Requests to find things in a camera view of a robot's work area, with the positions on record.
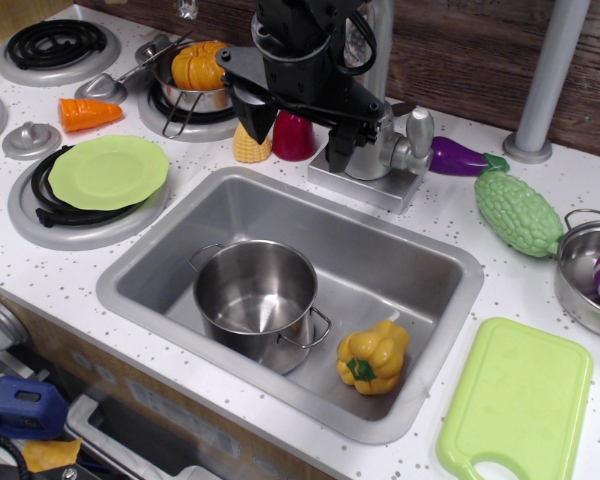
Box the silver stove knob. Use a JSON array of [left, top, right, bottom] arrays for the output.
[[2, 121, 62, 161]]

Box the orange toy pumpkin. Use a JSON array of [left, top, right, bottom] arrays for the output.
[[171, 41, 228, 91]]

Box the grey vertical pole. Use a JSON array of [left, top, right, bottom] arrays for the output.
[[503, 0, 591, 164]]

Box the light green cutting board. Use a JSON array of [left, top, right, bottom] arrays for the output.
[[436, 318, 593, 479]]

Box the small steel pan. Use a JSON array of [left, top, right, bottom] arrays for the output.
[[150, 42, 233, 113]]

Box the red toy pepper piece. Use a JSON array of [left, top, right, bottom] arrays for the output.
[[272, 111, 317, 161]]

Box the light green plate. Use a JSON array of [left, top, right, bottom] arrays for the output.
[[48, 135, 170, 211]]

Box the back right stove burner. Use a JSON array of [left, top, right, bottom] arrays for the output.
[[138, 80, 238, 143]]

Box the yellow toy bell pepper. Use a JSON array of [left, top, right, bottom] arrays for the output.
[[336, 320, 410, 396]]

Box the silver ladle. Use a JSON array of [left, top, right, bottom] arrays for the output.
[[74, 34, 188, 105]]

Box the orange toy carrot piece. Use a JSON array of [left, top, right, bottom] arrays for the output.
[[58, 99, 123, 133]]

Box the steel pot at right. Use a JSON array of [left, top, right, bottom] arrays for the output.
[[554, 208, 600, 335]]

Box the silver toy faucet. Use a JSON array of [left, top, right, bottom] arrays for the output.
[[308, 1, 435, 214]]

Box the steel pot in sink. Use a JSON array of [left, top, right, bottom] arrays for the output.
[[189, 240, 332, 375]]

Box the yellow toy corn piece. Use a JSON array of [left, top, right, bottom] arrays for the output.
[[232, 123, 272, 164]]

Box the yellow tape piece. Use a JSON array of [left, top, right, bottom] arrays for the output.
[[21, 438, 82, 473]]

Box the purple toy eggplant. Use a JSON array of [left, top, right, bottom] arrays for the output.
[[429, 136, 510, 177]]

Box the back left stove burner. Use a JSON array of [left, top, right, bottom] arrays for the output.
[[0, 19, 121, 88]]

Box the clear crystal knob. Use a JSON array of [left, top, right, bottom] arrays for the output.
[[343, 19, 370, 69]]

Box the silver sink basin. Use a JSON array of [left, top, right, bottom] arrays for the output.
[[96, 167, 483, 444]]

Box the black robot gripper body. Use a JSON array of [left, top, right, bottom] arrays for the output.
[[216, 1, 383, 127]]

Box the green toy bitter gourd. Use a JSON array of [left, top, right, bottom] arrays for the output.
[[474, 170, 564, 258]]

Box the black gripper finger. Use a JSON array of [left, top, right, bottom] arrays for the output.
[[223, 74, 279, 144], [326, 119, 382, 173]]

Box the front stove burner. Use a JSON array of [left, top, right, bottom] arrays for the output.
[[8, 146, 170, 251]]

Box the blue clamp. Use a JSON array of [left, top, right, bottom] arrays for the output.
[[0, 376, 68, 440]]

